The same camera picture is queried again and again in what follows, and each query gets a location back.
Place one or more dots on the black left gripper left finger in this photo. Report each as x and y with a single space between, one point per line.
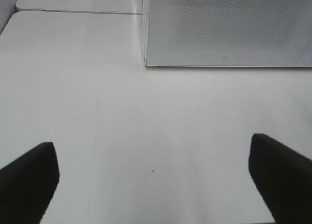
28 184

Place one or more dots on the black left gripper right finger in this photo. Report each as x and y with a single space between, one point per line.
283 177

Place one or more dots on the white microwave oven body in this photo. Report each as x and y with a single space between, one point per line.
229 29

